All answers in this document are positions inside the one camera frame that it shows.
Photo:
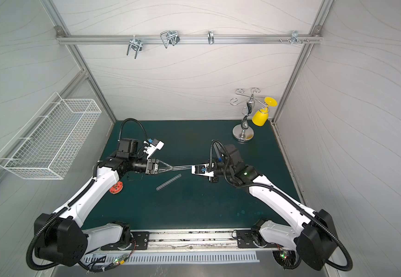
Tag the white slotted cable duct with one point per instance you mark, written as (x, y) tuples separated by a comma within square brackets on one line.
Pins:
[(193, 258)]

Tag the green table mat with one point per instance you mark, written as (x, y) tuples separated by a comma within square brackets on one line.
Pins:
[(191, 202)]

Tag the aluminium crossbar rail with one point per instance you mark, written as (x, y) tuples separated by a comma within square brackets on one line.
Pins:
[(184, 39)]

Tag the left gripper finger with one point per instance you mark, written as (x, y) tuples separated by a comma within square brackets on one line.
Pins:
[(164, 170), (163, 165)]

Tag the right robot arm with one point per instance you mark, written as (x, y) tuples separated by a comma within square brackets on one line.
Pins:
[(322, 248)]

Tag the beige red round object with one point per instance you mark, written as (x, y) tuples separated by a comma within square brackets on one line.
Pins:
[(117, 188)]

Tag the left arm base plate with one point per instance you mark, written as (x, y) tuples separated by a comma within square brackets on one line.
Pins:
[(140, 240)]

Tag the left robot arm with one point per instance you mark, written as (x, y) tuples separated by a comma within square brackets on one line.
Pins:
[(43, 251)]

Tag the chrome cup holder stand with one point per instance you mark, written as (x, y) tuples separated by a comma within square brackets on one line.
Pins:
[(243, 133)]

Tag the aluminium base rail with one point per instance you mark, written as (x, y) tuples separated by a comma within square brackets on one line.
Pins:
[(193, 239)]

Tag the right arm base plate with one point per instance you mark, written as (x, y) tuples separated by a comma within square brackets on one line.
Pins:
[(248, 239)]

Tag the clear test tube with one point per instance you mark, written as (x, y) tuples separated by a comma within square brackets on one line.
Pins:
[(165, 184), (181, 168), (217, 151)]

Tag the metal clamp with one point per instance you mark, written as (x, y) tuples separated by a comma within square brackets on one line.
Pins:
[(210, 37), (295, 39), (135, 46), (169, 38)]

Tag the white wire basket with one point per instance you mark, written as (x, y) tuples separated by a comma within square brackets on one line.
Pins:
[(46, 146)]

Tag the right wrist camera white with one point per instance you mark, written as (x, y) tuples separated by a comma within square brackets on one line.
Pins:
[(202, 170)]

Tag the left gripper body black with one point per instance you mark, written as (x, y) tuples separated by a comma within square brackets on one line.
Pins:
[(151, 166)]

